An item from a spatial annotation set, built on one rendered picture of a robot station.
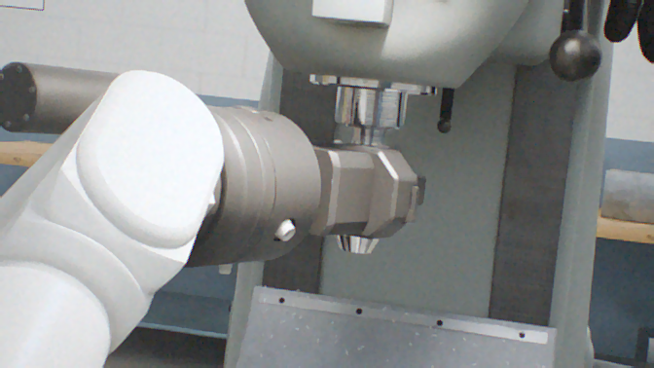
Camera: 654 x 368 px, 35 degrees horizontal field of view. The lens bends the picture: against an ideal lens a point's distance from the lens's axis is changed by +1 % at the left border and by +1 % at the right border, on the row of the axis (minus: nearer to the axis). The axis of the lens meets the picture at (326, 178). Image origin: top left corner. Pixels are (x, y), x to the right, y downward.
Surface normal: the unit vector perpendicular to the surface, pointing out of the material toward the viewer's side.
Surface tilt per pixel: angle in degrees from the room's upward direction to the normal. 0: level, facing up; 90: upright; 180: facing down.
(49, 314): 41
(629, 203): 90
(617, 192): 90
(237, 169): 76
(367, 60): 132
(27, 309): 35
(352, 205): 90
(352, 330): 63
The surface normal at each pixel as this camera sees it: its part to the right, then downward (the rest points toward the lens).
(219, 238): 0.00, 0.49
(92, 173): 0.04, -0.42
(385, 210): -0.58, 0.00
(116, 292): 0.56, 0.21
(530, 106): -0.19, 0.07
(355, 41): -0.21, 0.42
